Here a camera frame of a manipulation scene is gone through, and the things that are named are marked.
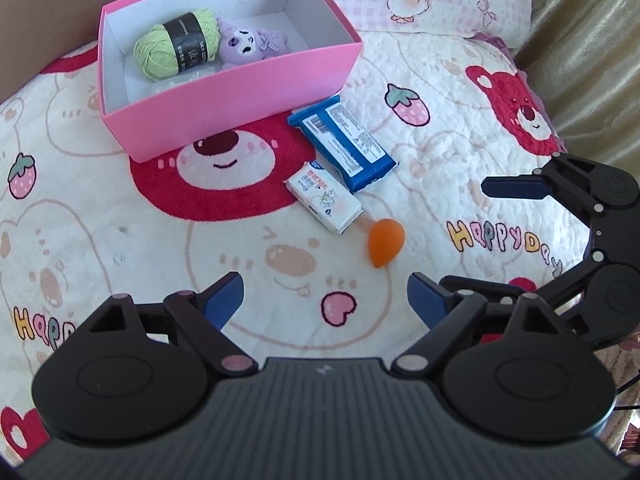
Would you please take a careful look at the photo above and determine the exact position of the orange makeup sponge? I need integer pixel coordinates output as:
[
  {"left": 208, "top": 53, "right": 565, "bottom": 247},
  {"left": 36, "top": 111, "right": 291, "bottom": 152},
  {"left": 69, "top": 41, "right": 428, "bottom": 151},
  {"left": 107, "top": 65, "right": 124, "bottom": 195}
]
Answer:
[{"left": 368, "top": 218, "right": 406, "bottom": 268}]

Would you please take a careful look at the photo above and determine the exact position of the white tissue pack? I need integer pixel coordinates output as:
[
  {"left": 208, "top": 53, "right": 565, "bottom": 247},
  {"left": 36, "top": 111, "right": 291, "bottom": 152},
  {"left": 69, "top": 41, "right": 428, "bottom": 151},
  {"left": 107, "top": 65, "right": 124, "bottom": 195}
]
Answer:
[{"left": 284, "top": 160, "right": 363, "bottom": 234}]

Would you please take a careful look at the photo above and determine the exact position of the blue cookie package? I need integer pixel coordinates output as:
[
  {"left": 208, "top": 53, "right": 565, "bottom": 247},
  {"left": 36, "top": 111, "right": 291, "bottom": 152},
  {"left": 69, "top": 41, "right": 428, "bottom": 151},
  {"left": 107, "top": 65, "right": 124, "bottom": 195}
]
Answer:
[{"left": 288, "top": 96, "right": 397, "bottom": 193}]

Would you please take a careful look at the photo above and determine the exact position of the pink cardboard box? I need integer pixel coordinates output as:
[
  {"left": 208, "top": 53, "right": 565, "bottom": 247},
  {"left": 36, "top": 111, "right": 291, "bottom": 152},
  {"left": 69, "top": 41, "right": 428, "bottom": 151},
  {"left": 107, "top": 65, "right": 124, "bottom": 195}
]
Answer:
[{"left": 96, "top": 0, "right": 362, "bottom": 162}]

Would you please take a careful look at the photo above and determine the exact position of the green yarn ball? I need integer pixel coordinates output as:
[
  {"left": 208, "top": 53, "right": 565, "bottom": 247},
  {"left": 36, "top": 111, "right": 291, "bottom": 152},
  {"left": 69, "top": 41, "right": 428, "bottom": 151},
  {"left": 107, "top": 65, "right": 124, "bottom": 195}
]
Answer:
[{"left": 134, "top": 9, "right": 221, "bottom": 81}]

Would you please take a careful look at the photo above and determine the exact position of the purple Kuromi plush toy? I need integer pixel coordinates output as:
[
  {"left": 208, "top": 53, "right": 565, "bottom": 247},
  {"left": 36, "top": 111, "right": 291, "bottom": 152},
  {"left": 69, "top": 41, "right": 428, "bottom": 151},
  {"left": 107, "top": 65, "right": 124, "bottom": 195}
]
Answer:
[{"left": 217, "top": 18, "right": 292, "bottom": 70}]

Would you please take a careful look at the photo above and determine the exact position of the clear floss pick box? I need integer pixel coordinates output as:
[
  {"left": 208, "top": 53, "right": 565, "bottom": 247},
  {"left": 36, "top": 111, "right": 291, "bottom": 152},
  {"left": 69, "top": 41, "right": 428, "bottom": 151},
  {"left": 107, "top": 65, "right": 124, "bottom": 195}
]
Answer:
[{"left": 151, "top": 63, "right": 220, "bottom": 94}]

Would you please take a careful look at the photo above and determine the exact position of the cream bear print blanket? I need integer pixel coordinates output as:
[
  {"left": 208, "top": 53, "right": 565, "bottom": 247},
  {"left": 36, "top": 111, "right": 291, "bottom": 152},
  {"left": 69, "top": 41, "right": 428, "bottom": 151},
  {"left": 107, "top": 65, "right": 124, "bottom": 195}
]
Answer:
[{"left": 0, "top": 29, "right": 640, "bottom": 466}]

